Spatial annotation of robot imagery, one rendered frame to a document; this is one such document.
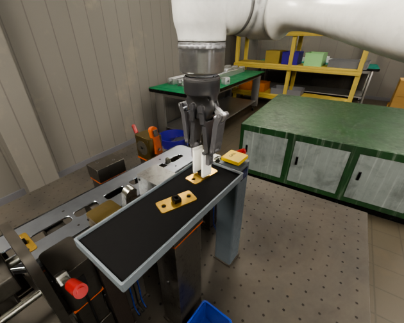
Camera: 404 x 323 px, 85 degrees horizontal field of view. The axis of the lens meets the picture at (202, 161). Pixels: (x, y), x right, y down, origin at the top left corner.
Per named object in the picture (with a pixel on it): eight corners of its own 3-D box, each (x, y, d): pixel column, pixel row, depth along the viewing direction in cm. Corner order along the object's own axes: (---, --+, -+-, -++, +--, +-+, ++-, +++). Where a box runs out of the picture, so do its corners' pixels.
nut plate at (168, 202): (188, 191, 51) (188, 186, 50) (197, 200, 48) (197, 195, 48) (154, 204, 47) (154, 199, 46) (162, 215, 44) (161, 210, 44)
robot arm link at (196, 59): (201, 41, 47) (201, 70, 50) (167, 41, 41) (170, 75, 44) (235, 41, 42) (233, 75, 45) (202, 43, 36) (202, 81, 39)
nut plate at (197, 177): (208, 166, 60) (208, 162, 60) (218, 172, 58) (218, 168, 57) (185, 179, 55) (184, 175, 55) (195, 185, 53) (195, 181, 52)
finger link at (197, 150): (193, 149, 53) (192, 148, 53) (194, 173, 56) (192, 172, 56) (202, 145, 54) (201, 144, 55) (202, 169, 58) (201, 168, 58)
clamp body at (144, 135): (151, 186, 130) (143, 127, 112) (168, 195, 123) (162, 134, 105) (140, 193, 124) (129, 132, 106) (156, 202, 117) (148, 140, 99)
